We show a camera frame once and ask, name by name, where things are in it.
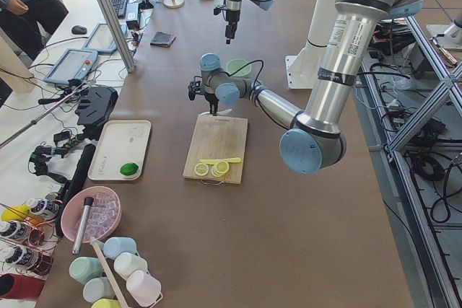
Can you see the pink cup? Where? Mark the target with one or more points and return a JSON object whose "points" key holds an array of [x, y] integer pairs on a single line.
{"points": [[144, 288]]}

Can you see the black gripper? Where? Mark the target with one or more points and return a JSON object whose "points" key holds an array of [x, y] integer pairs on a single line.
{"points": [[211, 98], [231, 17]]}

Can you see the bamboo cutting board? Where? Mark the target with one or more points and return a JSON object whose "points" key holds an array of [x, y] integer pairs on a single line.
{"points": [[217, 137]]}

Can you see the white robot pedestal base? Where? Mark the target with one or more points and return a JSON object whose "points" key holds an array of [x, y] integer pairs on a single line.
{"points": [[302, 69]]}

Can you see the metal tube in bowl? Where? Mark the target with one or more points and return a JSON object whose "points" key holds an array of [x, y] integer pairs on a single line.
{"points": [[88, 201]]}

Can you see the aluminium frame post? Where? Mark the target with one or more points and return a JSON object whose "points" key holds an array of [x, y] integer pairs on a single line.
{"points": [[118, 36]]}

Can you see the person in blue sweater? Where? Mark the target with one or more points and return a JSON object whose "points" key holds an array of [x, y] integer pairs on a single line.
{"points": [[21, 19]]}

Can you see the black computer mouse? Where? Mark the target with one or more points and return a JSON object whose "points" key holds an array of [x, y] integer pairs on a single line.
{"points": [[78, 30]]}

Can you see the pastel blue cup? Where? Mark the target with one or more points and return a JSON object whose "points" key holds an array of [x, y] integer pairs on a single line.
{"points": [[114, 246]]}

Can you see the green lime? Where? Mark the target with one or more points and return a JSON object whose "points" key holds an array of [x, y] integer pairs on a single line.
{"points": [[129, 169]]}

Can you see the pink bowl with ice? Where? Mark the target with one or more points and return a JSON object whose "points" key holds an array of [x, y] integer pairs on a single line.
{"points": [[104, 217]]}

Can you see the folded grey cloth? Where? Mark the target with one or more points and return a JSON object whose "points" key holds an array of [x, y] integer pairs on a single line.
{"points": [[162, 39]]}

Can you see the pastel green cup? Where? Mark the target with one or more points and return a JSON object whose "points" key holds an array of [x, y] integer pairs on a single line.
{"points": [[84, 269]]}

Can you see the cream tray with bear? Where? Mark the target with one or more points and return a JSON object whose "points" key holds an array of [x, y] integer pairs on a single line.
{"points": [[121, 141]]}

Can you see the white cup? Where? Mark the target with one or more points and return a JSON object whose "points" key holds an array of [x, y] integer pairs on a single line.
{"points": [[126, 263]]}

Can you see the light green bowl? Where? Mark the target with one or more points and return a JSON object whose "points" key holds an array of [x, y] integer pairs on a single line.
{"points": [[238, 67]]}

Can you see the yellow plastic knife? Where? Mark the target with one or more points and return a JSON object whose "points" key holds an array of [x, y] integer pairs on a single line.
{"points": [[215, 161]]}

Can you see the single lemon slice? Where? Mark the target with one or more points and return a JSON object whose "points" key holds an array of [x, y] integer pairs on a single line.
{"points": [[201, 169]]}

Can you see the blue teach pendant tablet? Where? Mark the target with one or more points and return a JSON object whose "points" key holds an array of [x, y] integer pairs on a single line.
{"points": [[73, 64]]}

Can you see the yellow cup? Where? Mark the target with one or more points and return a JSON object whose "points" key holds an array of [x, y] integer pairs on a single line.
{"points": [[106, 303]]}

